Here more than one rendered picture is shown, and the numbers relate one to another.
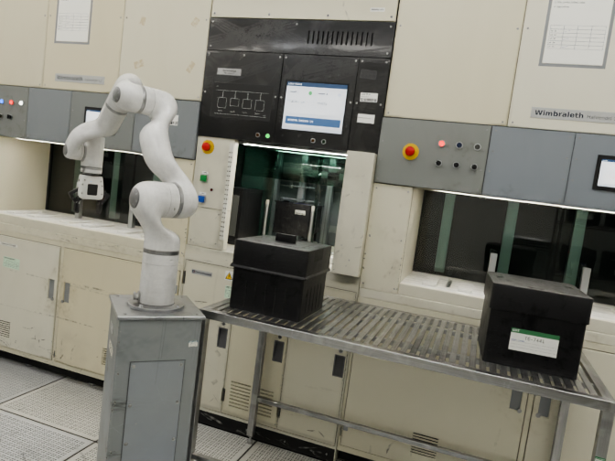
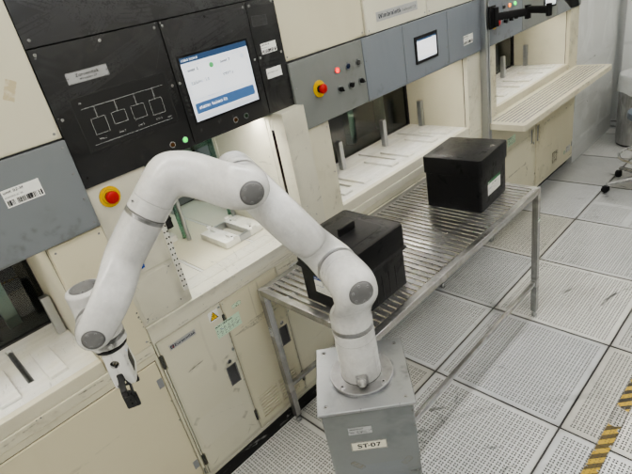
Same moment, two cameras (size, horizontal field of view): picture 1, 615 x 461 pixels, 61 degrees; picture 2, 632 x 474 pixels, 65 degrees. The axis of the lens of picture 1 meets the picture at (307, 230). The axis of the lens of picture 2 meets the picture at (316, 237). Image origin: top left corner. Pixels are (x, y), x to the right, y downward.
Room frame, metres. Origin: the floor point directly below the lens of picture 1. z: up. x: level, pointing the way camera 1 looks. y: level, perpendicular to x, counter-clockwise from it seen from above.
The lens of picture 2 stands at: (1.19, 1.48, 1.83)
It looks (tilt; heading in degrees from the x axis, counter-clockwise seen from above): 27 degrees down; 302
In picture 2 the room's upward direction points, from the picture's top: 12 degrees counter-clockwise
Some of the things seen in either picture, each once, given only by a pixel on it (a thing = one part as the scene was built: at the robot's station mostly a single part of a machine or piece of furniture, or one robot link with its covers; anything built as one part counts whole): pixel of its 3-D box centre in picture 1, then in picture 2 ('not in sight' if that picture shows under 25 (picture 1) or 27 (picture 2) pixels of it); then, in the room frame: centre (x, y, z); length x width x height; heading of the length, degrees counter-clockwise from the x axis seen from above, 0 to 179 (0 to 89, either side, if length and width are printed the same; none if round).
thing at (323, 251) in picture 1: (284, 251); (348, 240); (1.93, 0.08, 0.98); 0.29 x 0.29 x 0.13; 71
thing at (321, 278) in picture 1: (280, 285); (354, 271); (1.93, 0.08, 0.85); 0.28 x 0.28 x 0.17; 71
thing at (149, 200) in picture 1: (156, 217); (350, 295); (1.72, 0.51, 1.07); 0.19 x 0.12 x 0.24; 137
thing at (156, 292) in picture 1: (158, 278); (356, 350); (1.75, 0.49, 0.85); 0.19 x 0.19 x 0.18
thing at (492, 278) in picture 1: (528, 320); (466, 173); (1.68, -0.76, 0.89); 0.29 x 0.29 x 0.25; 75
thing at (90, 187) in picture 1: (90, 185); (117, 358); (2.16, 0.92, 1.12); 0.10 x 0.07 x 0.11; 137
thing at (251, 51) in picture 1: (301, 231); (181, 224); (2.77, 0.03, 0.98); 0.95 x 0.88 x 1.95; 162
